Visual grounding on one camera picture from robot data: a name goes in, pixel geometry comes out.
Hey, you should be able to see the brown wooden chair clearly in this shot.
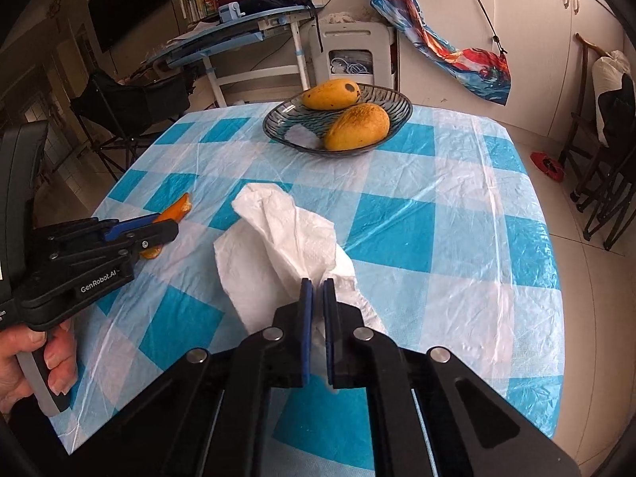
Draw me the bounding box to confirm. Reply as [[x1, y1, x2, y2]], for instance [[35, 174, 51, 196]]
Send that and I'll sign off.
[[566, 32, 636, 200]]

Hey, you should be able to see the blue white checkered tablecloth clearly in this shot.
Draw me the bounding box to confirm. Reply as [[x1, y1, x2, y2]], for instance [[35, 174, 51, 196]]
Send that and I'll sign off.
[[50, 102, 566, 477]]

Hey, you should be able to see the white plastic stool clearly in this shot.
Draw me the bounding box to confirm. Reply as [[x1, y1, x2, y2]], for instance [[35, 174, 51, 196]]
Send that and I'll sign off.
[[308, 21, 398, 91]]

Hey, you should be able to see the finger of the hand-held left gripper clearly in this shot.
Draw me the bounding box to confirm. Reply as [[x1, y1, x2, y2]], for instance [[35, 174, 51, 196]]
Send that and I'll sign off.
[[116, 219, 180, 260], [35, 214, 161, 250]]

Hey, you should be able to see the colourful printed bag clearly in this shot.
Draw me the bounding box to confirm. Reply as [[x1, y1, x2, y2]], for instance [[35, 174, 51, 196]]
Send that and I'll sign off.
[[370, 0, 512, 107]]

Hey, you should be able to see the red slipper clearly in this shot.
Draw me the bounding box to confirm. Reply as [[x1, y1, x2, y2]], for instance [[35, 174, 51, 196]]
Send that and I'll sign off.
[[529, 151, 566, 184]]

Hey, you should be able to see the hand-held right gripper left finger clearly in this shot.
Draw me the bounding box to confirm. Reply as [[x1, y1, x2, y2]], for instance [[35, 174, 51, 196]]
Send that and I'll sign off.
[[126, 278, 315, 477]]

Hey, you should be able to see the blue study desk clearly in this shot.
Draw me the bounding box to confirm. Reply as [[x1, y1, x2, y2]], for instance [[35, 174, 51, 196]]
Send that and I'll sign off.
[[142, 5, 326, 107]]

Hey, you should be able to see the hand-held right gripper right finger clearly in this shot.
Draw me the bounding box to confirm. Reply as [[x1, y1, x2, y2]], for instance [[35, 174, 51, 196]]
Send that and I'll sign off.
[[322, 278, 582, 477]]

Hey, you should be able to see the orange peel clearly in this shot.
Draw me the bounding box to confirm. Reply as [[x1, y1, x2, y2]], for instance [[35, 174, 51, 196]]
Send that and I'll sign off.
[[139, 193, 192, 260]]

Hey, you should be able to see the white plastic bag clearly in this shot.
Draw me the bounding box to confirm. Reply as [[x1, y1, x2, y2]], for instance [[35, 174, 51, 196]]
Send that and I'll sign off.
[[213, 183, 388, 393]]

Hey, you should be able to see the dark glass bowl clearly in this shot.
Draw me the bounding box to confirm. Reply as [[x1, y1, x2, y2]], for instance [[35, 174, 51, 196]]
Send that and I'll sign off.
[[262, 84, 414, 156]]

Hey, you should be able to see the black folding camp chair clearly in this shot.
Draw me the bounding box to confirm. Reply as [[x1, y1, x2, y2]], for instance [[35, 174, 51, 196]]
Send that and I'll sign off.
[[70, 67, 192, 182]]

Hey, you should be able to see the yellow mango dark spot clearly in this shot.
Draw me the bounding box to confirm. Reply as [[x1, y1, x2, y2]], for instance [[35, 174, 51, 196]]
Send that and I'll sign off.
[[302, 79, 362, 111]]

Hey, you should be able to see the white cabinet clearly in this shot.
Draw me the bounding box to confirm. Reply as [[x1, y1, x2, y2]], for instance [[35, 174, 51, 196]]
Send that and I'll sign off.
[[390, 0, 629, 140]]

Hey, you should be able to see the person's left hand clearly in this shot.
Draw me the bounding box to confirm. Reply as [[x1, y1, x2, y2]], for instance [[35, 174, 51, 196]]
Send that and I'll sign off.
[[0, 318, 80, 415]]

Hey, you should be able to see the black wall television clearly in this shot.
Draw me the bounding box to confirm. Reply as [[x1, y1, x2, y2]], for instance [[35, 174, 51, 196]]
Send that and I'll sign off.
[[88, 0, 172, 54]]

